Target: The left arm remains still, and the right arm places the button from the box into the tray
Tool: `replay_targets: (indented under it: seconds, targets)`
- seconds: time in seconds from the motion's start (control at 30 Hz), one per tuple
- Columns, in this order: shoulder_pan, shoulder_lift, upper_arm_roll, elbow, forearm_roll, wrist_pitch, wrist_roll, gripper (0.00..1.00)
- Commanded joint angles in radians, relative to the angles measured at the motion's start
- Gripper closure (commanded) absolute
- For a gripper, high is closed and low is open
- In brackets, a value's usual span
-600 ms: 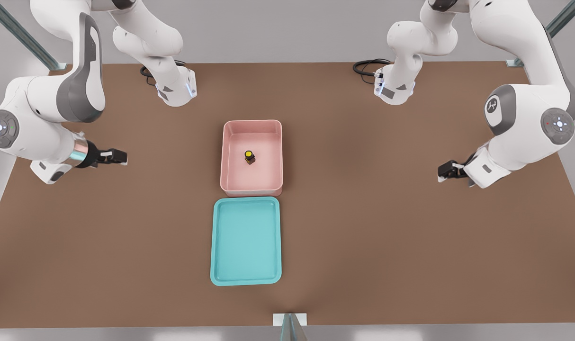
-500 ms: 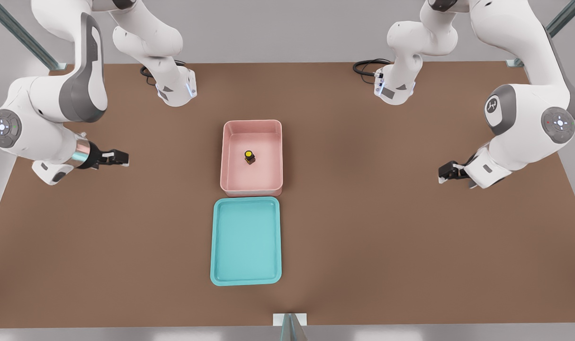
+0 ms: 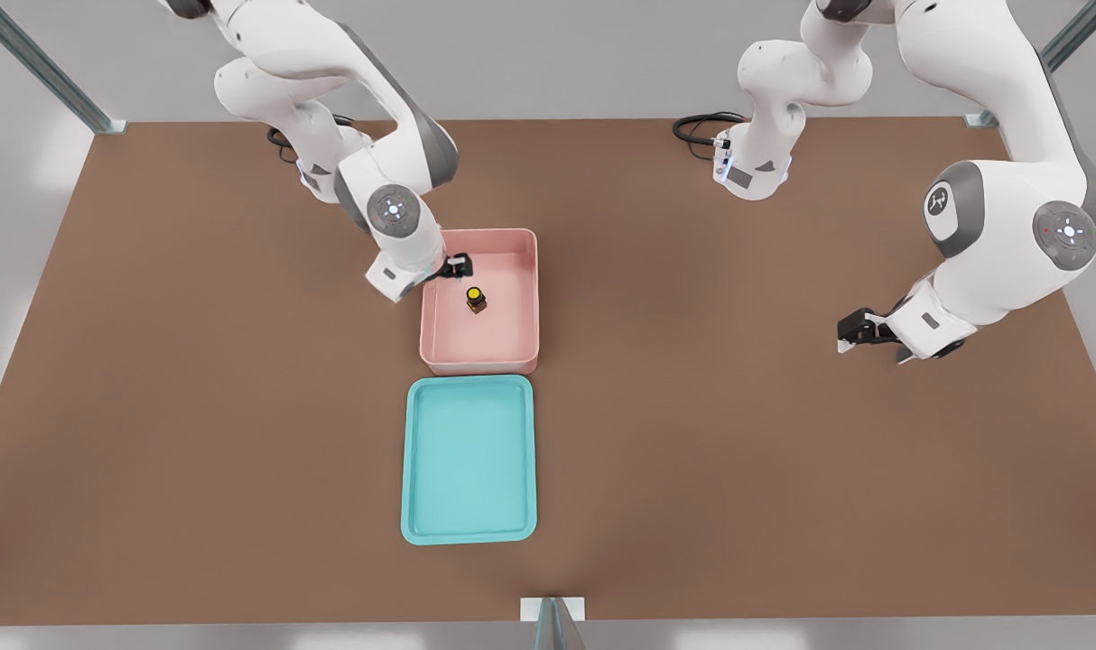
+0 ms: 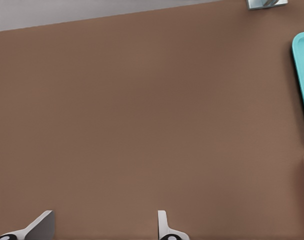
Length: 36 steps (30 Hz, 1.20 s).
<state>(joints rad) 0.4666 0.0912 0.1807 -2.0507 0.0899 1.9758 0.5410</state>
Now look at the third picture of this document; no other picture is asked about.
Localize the pink plastic box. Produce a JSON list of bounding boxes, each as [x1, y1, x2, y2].
[[419, 227, 541, 376]]

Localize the pale blue-green tray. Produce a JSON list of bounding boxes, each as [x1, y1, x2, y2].
[[400, 375, 538, 546]]

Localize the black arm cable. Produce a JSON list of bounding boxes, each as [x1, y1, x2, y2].
[[673, 111, 748, 161], [266, 115, 358, 164]]

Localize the silver frame post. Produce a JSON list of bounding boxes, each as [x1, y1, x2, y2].
[[0, 0, 127, 135], [520, 596, 587, 650], [964, 0, 1096, 129]]

